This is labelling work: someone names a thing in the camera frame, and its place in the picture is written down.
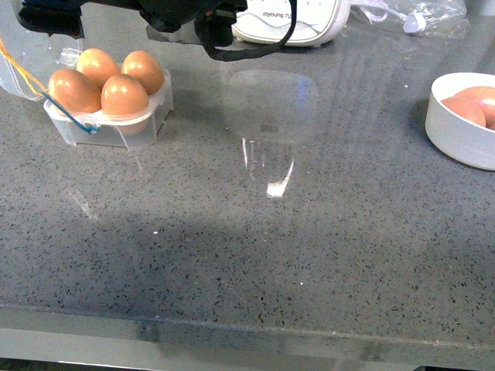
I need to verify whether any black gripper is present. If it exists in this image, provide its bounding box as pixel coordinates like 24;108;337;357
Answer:
17;0;248;39

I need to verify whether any clear plastic egg box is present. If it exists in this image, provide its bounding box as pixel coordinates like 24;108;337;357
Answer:
1;1;173;150

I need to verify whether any brown egg in bowl back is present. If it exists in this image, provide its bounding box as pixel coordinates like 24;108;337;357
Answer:
455;86;495;124

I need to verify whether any white Joyoung appliance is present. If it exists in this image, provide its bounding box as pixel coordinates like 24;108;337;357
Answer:
232;0;351;46

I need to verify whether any blue rubber band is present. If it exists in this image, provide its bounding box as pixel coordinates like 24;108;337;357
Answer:
42;91;99;134

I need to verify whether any yellow rubber band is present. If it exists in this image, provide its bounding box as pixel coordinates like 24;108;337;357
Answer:
1;40;46;97

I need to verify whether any clear plastic bag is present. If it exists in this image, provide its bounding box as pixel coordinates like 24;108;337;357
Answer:
351;0;470;39

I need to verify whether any white round bowl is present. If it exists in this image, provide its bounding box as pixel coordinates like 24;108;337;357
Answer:
425;73;494;171

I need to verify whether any black cable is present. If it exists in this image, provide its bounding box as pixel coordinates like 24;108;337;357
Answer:
194;0;298;61

